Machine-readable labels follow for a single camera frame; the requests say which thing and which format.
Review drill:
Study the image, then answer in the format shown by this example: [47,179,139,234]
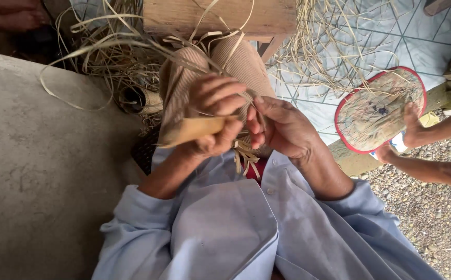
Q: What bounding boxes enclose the person's right hand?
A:
[246,96,323,164]

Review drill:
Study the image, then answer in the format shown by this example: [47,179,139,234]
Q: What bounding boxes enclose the person's left hand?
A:
[176,74,249,158]

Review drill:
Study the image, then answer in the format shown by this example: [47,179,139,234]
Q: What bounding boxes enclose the long palm strips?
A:
[40,0,263,180]

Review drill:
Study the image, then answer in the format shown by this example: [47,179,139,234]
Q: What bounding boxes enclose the beige striped trousers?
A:
[158,36,277,158]

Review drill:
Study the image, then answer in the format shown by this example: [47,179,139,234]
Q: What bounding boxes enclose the red undershirt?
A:
[241,157,269,185]

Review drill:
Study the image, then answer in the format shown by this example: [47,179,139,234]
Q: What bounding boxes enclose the wooden stool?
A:
[143,0,297,64]

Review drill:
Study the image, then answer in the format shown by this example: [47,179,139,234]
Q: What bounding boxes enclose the dark patterned cloth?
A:
[131,126,161,176]

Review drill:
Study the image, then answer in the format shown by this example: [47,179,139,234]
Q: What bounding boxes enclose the scattered pale palm strips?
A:
[268,0,417,98]

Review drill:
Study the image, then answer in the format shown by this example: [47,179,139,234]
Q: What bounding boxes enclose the red-edged woven hand fan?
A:
[334,66,428,155]

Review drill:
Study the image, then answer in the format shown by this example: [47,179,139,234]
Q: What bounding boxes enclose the heap of dry palm strips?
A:
[54,0,164,129]

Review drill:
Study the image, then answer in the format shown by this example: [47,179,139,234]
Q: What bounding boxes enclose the white and blue wrapper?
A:
[369,131,410,161]

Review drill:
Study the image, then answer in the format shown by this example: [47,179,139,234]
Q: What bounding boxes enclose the light blue shirt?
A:
[91,147,446,280]

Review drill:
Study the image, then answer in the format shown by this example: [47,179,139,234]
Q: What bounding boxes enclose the yellow plastic item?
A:
[419,112,441,128]

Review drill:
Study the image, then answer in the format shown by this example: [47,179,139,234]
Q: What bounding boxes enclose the wooden plank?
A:
[423,0,451,17]

